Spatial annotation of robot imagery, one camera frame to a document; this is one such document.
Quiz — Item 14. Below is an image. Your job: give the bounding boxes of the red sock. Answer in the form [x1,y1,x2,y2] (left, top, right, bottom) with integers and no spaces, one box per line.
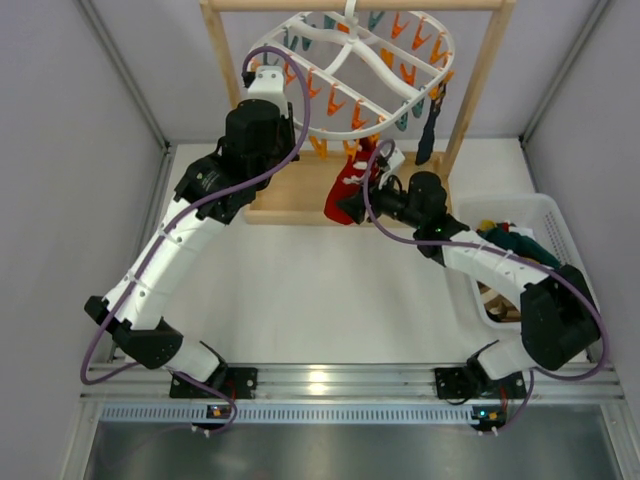
[323,138,378,225]

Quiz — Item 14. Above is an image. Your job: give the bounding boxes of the white oval clip hanger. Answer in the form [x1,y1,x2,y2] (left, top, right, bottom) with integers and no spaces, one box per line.
[256,8,456,141]

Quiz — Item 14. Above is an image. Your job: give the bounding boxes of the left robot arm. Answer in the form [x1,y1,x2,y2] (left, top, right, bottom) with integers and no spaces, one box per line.
[85,99,297,389]

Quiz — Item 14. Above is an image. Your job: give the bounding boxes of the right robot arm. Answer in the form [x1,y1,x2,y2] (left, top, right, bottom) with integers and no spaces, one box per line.
[336,172,603,392]

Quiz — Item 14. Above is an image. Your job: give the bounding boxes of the wooden hanger stand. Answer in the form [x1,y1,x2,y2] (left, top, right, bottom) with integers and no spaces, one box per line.
[200,1,515,225]

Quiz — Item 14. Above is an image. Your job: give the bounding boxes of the black sock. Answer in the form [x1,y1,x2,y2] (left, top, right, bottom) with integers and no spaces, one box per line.
[415,85,446,166]

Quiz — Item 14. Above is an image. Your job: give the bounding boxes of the teal sock in basket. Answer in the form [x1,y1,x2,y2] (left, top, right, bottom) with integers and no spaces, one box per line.
[476,220,561,268]

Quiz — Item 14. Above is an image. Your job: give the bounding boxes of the white plastic basket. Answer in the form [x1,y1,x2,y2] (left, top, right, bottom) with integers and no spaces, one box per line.
[457,193,601,329]

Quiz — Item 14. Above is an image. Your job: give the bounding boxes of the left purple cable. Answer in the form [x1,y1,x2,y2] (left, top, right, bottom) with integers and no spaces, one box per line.
[80,45,314,436]

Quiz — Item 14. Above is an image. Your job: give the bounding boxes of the purple cable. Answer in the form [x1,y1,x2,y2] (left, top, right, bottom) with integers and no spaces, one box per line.
[363,138,614,436]
[80,45,314,436]

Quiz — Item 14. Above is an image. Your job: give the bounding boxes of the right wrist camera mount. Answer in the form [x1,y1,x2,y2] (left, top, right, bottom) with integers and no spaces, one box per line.
[375,147,405,189]

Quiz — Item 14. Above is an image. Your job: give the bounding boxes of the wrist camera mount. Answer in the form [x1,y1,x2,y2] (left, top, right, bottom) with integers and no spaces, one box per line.
[242,66,287,113]
[375,147,405,189]

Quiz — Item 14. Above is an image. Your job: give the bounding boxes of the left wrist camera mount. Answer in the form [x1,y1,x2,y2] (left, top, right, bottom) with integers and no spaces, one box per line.
[242,66,287,113]

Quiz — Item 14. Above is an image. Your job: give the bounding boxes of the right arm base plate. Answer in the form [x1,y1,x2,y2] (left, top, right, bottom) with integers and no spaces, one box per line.
[434,367,527,401]

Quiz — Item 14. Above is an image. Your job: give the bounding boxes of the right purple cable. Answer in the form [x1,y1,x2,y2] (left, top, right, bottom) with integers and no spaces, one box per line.
[363,138,614,436]

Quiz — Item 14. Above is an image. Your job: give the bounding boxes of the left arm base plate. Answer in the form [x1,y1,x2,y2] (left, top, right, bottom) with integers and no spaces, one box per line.
[169,367,258,400]

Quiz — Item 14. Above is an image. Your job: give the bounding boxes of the aluminium rail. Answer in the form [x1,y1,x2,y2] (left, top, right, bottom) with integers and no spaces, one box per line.
[80,364,625,404]

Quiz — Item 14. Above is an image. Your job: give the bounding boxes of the grey slotted cable duct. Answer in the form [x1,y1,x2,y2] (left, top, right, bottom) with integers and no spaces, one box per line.
[100,403,501,425]

